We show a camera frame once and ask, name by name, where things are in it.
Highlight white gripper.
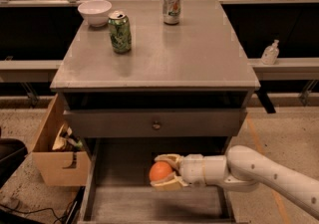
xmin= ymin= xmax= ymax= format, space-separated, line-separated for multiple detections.
xmin=151 ymin=153 xmax=205 ymax=191

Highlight orange fruit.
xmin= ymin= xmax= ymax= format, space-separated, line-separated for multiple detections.
xmin=149 ymin=161 xmax=172 ymax=181

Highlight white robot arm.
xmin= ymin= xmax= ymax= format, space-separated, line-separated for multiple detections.
xmin=149 ymin=145 xmax=319 ymax=219

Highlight closed top drawer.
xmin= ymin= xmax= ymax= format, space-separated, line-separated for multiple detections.
xmin=64 ymin=109 xmax=246 ymax=138

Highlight open middle drawer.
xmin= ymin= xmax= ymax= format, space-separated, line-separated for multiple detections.
xmin=78 ymin=137 xmax=235 ymax=224

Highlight grey drawer cabinet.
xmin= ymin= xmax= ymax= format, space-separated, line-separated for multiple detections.
xmin=49 ymin=0 xmax=261 ymax=224

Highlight crumpled items in box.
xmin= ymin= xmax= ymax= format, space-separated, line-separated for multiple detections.
xmin=52 ymin=122 xmax=83 ymax=152

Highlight cardboard box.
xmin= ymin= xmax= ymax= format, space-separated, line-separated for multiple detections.
xmin=31 ymin=95 xmax=91 ymax=186

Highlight hand sanitizer bottle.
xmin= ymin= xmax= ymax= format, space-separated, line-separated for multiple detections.
xmin=261 ymin=40 xmax=279 ymax=65

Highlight green soda can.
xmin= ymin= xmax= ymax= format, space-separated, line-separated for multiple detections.
xmin=108 ymin=10 xmax=132 ymax=54

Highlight white soda can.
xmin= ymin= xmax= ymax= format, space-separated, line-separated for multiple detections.
xmin=162 ymin=0 xmax=181 ymax=25

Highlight black bin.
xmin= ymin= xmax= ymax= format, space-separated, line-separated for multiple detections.
xmin=0 ymin=138 xmax=28 ymax=188

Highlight white bowl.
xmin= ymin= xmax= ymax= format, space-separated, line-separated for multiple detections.
xmin=78 ymin=0 xmax=112 ymax=27

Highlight metal railing ledge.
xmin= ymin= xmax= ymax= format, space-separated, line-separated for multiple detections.
xmin=0 ymin=60 xmax=61 ymax=83

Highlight black floor cable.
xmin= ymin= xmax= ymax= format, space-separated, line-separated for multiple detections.
xmin=0 ymin=202 xmax=73 ymax=224

